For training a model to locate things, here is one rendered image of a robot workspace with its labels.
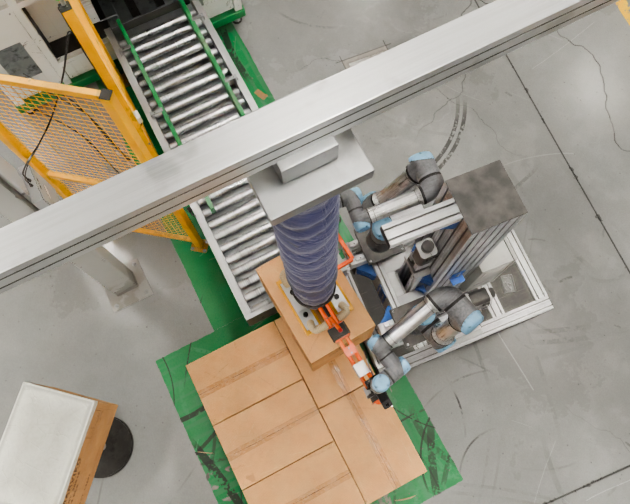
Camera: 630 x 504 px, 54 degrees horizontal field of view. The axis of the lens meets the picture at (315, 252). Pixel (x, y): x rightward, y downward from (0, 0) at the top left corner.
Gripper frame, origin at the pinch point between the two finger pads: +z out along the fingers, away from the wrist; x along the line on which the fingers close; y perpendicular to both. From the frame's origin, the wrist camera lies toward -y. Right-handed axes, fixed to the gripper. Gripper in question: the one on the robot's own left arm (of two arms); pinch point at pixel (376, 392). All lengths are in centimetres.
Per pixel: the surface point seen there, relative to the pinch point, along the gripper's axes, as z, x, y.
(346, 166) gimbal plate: -168, -4, 49
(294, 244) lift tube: -116, 11, 53
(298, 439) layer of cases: 66, 46, 2
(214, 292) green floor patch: 120, 48, 121
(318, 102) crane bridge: -185, -2, 60
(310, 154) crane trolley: -176, 4, 53
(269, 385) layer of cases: 66, 45, 38
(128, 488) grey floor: 121, 158, 33
